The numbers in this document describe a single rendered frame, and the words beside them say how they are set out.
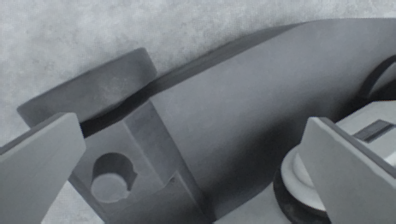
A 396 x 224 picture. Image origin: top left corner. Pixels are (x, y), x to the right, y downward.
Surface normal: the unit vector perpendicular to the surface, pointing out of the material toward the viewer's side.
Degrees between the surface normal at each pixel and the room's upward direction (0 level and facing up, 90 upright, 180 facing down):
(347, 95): 0
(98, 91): 18
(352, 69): 0
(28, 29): 0
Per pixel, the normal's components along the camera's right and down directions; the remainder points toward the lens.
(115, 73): 0.64, -0.01
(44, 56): 0.23, 0.29
